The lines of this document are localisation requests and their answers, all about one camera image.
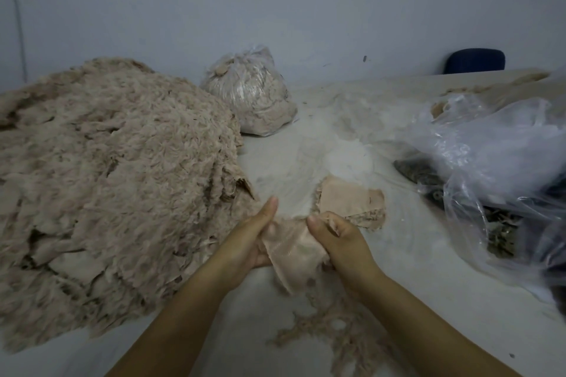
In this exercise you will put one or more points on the beige fabric piece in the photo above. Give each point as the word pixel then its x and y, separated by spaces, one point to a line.
pixel 296 257

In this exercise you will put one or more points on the clear bag of beige scraps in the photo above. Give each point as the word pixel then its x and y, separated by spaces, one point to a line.
pixel 252 89

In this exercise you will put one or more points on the large pile beige fabric scraps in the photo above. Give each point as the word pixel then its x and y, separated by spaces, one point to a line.
pixel 106 187

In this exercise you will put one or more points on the person's right forearm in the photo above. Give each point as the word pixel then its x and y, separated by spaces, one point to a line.
pixel 433 332

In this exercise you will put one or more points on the beige fur pile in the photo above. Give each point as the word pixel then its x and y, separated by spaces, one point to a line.
pixel 482 89

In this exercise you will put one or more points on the person's right hand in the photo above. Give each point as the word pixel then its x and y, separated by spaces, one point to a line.
pixel 349 253

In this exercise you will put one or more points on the stack of sorted beige pieces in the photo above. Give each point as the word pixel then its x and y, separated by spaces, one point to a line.
pixel 354 197

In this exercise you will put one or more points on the blue chair back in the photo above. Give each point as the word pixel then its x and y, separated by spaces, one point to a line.
pixel 475 60

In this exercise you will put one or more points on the large clear plastic bag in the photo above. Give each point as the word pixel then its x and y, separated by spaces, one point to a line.
pixel 495 156

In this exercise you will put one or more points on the person's left hand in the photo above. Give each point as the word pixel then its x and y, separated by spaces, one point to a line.
pixel 243 248

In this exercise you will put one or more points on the beige frayed thread scraps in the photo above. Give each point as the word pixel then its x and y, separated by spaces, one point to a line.
pixel 340 337

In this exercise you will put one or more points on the person's left forearm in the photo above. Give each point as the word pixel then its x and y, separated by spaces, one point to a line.
pixel 177 328

